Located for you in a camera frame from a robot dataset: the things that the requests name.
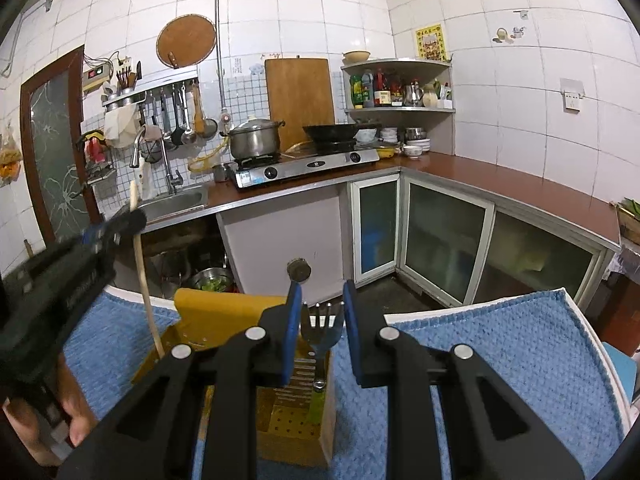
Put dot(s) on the wooden crate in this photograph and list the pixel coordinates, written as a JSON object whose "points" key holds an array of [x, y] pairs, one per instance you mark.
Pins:
{"points": [[629, 222]]}

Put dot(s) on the person's left hand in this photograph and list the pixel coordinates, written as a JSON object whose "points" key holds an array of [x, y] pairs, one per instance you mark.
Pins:
{"points": [[80, 410]]}

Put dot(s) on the white cloth bag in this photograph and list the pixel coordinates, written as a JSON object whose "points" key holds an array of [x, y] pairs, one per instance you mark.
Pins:
{"points": [[120, 127]]}

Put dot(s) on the steel bowl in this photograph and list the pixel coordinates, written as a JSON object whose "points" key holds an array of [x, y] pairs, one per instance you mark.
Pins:
{"points": [[416, 133]]}

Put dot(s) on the blue towel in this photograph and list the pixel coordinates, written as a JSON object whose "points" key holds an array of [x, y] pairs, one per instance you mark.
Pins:
{"points": [[500, 360]]}

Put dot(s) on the black ladle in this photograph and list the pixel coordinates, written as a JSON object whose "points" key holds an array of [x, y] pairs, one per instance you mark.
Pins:
{"points": [[177, 135]]}

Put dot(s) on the small white bowl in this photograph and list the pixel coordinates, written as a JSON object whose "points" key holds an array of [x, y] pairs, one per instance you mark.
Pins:
{"points": [[412, 151]]}

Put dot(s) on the yellow wall poster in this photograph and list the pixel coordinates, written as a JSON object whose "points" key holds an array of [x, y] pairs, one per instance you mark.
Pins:
{"points": [[430, 42]]}

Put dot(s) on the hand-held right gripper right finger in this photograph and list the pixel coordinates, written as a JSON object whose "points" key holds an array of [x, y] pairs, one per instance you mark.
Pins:
{"points": [[352, 332]]}

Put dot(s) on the metal fork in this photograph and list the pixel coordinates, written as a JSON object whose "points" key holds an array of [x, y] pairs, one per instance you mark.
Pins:
{"points": [[320, 320]]}

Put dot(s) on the narrow glass cabinet door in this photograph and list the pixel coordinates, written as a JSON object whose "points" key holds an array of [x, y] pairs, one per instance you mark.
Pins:
{"points": [[375, 230]]}

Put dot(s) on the steel pot with lid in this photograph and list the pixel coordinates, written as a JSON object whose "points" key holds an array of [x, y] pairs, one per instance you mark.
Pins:
{"points": [[252, 142]]}

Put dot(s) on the wooden cutting board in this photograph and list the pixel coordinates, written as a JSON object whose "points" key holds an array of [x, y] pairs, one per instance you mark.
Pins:
{"points": [[297, 95]]}

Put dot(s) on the white soap bottle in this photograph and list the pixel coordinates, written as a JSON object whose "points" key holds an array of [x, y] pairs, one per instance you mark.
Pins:
{"points": [[145, 180]]}

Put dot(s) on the yellow utensil holder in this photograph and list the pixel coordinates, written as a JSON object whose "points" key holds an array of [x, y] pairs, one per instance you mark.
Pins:
{"points": [[220, 315]]}

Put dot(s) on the wooden spatula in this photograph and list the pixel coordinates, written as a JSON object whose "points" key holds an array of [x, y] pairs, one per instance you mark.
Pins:
{"points": [[199, 110]]}

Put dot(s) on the steel wall rack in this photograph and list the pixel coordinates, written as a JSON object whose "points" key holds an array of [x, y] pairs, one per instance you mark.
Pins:
{"points": [[160, 87]]}

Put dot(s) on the brown framed glass door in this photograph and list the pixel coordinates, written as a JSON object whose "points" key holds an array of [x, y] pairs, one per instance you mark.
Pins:
{"points": [[50, 160]]}

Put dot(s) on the green bottle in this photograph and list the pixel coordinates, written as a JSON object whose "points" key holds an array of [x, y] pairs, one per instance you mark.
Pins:
{"points": [[356, 92]]}

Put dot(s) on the cream bowl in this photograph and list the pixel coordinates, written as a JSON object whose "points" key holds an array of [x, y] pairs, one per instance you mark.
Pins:
{"points": [[357, 56]]}

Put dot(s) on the small steel cup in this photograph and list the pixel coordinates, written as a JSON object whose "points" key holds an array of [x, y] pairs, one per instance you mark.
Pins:
{"points": [[220, 173]]}

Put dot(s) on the wide glass cabinet door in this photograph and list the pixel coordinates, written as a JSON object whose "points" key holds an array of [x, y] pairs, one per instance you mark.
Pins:
{"points": [[540, 260], [445, 240]]}

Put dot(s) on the steel faucet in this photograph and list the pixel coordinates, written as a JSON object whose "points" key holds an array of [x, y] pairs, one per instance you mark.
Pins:
{"points": [[169, 172]]}

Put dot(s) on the pale wooden chopstick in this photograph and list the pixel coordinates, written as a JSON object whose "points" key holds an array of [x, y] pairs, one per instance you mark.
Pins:
{"points": [[142, 270]]}

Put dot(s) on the dark sauce bottle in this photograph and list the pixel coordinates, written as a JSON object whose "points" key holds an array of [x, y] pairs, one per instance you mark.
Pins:
{"points": [[382, 90]]}

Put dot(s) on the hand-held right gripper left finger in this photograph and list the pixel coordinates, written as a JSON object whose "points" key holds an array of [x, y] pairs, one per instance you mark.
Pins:
{"points": [[292, 332]]}

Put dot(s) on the steel kettle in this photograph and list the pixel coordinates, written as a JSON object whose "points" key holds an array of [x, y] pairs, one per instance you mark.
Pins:
{"points": [[413, 95]]}

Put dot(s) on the stack of white plates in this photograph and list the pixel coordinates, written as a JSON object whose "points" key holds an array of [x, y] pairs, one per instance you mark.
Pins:
{"points": [[389, 135]]}

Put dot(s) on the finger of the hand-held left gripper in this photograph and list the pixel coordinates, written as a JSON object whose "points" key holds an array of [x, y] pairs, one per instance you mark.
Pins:
{"points": [[127, 222]]}

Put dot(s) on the beige switch box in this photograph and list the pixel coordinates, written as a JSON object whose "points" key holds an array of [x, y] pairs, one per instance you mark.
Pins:
{"points": [[97, 76]]}

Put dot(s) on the steel water pipe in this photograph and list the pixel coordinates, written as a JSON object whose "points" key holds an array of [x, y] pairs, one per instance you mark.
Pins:
{"points": [[218, 35]]}

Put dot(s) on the red plastic bag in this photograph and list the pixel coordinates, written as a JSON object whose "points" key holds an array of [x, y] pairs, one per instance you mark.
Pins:
{"points": [[92, 147]]}

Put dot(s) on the steel gas stove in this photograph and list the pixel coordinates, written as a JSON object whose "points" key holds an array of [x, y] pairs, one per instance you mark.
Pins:
{"points": [[300, 167]]}

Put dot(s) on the grey corner shelf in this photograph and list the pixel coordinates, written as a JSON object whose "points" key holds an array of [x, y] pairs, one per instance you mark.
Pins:
{"points": [[400, 65]]}

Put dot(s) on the black wok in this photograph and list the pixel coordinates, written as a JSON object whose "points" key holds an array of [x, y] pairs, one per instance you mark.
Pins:
{"points": [[330, 132]]}

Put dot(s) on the steel basin with greens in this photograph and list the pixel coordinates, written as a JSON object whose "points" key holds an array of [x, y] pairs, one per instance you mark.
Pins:
{"points": [[210, 280]]}

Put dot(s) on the hanging plastic bag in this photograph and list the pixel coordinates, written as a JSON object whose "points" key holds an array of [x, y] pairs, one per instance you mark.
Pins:
{"points": [[7, 157]]}

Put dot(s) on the steel ladle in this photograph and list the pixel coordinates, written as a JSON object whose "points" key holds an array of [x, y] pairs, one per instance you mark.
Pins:
{"points": [[188, 132]]}

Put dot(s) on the white wall socket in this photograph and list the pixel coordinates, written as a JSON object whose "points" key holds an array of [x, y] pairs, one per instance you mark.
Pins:
{"points": [[572, 95]]}

